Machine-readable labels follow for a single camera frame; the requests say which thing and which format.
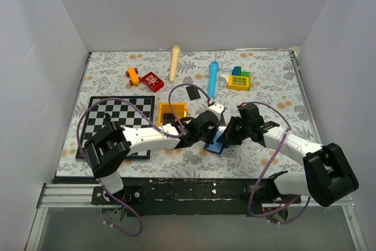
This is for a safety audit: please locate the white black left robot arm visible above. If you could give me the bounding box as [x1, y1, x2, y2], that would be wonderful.
[81, 109, 223, 204]

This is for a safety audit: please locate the red owl toy block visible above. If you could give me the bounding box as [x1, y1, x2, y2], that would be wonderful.
[142, 72, 164, 92]

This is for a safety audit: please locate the blue leather card holder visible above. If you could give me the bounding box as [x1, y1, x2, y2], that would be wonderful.
[203, 126, 229, 155]

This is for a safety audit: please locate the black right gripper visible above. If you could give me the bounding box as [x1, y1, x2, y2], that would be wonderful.
[216, 116, 251, 146]

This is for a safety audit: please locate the yellow green toy brick house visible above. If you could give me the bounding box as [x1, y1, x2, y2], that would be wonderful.
[220, 66, 251, 91]

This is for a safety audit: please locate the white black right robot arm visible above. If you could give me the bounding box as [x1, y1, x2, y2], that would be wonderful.
[218, 103, 359, 207]

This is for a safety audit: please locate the black silver chessboard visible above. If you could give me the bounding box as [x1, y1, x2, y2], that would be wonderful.
[80, 96, 155, 145]

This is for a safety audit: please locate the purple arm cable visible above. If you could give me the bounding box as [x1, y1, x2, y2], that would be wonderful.
[248, 101, 311, 225]
[76, 83, 212, 237]

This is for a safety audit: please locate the blue toy microphone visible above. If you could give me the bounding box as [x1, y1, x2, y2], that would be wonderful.
[207, 61, 219, 99]

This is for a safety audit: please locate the black credit card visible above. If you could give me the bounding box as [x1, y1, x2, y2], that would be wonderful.
[186, 86, 200, 101]

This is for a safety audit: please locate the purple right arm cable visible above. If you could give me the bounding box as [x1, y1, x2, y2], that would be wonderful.
[248, 101, 311, 225]

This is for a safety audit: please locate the cream toy microphone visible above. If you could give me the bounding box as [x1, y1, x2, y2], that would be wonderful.
[169, 45, 180, 83]

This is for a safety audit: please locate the black card in bin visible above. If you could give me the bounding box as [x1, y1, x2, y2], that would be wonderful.
[162, 113, 176, 125]

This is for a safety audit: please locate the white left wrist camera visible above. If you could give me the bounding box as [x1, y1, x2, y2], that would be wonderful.
[207, 102, 226, 118]

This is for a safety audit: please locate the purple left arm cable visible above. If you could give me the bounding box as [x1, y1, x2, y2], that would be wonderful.
[76, 83, 212, 237]

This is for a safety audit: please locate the yellow toy brick car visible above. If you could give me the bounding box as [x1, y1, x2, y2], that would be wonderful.
[126, 68, 141, 86]

